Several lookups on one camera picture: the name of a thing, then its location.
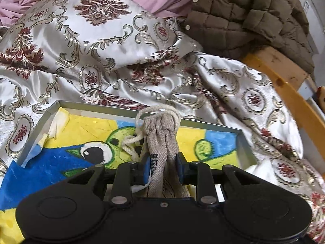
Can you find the floral satin bedspread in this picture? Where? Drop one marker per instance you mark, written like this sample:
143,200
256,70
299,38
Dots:
203,88

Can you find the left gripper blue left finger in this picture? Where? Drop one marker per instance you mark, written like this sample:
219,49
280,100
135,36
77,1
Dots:
127,175

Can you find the grey tray with painting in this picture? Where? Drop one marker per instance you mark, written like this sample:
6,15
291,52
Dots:
71,137

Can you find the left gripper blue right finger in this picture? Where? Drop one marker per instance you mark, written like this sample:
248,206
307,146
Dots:
197,174

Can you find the floral satin pillow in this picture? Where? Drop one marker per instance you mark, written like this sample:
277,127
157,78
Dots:
90,38

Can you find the brown quilted jacket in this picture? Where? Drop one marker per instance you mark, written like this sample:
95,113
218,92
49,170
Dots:
231,28

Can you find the beige drawstring pouch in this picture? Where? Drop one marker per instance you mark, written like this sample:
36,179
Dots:
155,133

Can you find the wooden bed frame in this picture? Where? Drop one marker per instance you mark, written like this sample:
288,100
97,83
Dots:
295,87

